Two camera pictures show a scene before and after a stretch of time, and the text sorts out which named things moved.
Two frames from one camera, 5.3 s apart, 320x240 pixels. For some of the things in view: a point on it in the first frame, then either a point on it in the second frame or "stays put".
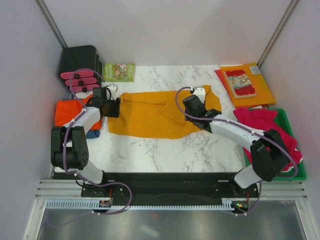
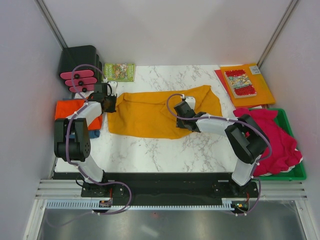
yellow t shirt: [156, 115] stays put
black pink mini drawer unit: [80, 67] stays put
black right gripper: [203, 104] -> [179, 124]
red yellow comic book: [239, 83] stays put
